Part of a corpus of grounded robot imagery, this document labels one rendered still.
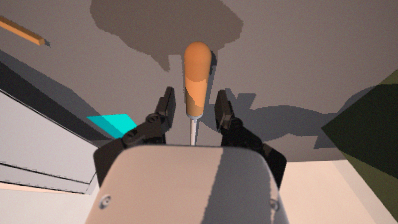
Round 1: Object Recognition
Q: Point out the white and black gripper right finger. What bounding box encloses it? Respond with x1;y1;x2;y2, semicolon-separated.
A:
214;90;287;190

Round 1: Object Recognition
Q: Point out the teal square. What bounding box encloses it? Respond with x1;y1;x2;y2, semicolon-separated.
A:
87;114;137;138

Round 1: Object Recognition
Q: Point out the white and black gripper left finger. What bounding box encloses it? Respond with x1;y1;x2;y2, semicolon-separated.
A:
93;87;176;189

